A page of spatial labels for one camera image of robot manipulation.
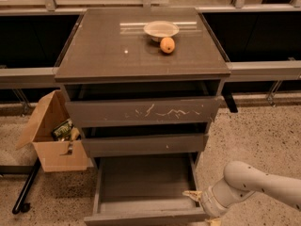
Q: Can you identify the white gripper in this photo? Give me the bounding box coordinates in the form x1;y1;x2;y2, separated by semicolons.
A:
182;186;227;226

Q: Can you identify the grey bottom drawer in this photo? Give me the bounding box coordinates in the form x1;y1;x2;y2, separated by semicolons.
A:
85;153;209;226

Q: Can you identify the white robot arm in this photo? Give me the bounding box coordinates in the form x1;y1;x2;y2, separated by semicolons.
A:
182;161;301;226

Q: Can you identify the grey middle drawer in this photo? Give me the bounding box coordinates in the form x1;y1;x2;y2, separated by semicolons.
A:
82;122;208;157

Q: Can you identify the scratched grey top drawer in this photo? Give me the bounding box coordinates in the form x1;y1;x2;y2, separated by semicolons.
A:
66;81;220;127

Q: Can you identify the grey drawer cabinet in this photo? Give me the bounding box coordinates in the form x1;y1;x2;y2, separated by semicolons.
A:
54;7;232;181

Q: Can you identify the brown cardboard box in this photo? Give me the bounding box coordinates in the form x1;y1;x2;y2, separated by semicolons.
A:
16;90;88;172

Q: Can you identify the green snack bag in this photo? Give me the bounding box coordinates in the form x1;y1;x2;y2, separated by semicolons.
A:
51;119;73;141

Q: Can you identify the orange fruit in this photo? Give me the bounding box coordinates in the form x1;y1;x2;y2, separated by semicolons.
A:
160;38;175;54

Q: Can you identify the white bowl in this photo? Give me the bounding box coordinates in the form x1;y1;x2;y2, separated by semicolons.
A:
144;21;180;42

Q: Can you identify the black metal floor stand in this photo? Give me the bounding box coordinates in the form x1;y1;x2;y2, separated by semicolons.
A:
0;158;41;215

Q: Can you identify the metal window railing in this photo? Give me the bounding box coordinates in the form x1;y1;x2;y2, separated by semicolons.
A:
0;0;301;90

